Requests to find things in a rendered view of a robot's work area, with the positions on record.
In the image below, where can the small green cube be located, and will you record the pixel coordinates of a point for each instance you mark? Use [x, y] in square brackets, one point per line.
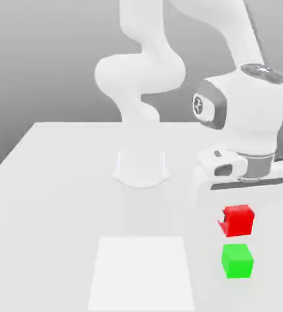
[237, 262]

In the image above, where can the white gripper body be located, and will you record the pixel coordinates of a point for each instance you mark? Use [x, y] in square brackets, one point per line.
[243, 195]

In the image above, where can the small red cube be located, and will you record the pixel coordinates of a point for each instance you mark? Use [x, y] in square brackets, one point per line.
[238, 220]

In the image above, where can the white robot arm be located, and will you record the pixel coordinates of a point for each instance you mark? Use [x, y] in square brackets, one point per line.
[141, 73]

